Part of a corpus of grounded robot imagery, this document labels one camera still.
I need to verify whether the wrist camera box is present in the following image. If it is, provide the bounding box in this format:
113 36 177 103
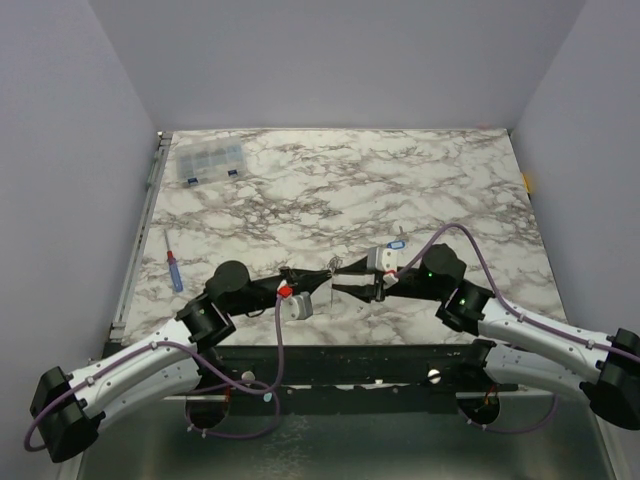
366 246 399 288
278 285 313 321

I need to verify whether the key with blue tag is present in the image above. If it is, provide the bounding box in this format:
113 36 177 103
387 227 408 250

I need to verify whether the clear plastic organizer box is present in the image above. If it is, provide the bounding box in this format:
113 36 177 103
175 137 247 186

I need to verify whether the blue handled screwdriver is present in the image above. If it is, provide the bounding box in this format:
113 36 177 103
163 230 184 293

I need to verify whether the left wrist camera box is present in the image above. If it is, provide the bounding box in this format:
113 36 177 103
278 285 313 321

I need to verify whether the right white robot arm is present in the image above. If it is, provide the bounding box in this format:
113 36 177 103
332 244 639 430

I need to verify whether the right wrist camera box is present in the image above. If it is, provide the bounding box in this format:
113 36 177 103
366 246 399 288

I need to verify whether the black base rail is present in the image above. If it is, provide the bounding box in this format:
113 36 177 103
185 340 496 423

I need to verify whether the aluminium frame rail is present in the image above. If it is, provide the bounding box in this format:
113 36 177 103
108 131 173 342

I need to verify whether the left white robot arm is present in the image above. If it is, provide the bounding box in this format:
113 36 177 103
23 260 331 463

